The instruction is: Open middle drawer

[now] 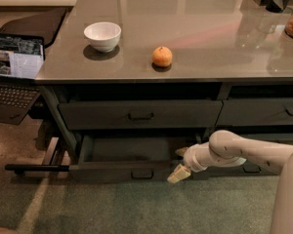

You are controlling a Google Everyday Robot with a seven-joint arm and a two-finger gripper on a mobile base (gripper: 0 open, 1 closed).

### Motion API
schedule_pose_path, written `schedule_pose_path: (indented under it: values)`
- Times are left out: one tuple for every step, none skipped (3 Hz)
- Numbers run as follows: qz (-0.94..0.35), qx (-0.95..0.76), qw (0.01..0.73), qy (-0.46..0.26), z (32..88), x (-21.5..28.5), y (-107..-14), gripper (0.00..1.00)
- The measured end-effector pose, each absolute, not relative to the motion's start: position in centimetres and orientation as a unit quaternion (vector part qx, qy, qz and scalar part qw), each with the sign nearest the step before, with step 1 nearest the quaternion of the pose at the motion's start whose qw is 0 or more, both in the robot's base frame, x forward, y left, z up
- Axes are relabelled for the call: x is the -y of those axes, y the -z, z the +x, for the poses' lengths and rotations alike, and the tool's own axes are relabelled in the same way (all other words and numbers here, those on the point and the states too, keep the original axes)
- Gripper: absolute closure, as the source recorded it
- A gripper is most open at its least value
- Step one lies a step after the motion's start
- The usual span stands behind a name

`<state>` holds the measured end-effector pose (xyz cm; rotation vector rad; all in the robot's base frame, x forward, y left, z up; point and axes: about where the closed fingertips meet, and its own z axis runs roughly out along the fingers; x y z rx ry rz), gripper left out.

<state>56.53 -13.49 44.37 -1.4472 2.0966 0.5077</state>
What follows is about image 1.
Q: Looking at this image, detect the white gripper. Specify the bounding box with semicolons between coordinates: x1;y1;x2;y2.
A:
167;144;209;184

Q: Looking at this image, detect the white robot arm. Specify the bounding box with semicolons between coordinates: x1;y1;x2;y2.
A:
168;130;293;234

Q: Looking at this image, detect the open black laptop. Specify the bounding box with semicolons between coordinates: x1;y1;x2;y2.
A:
0;33;45;125

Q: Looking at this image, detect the orange mandarin fruit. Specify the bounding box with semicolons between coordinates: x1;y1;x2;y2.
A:
152;46;173;67

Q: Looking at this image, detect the white ceramic bowl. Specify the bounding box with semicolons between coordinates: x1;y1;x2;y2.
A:
84;21;122;53

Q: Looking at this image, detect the black bar stand base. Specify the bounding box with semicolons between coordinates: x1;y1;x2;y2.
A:
5;164;69;175

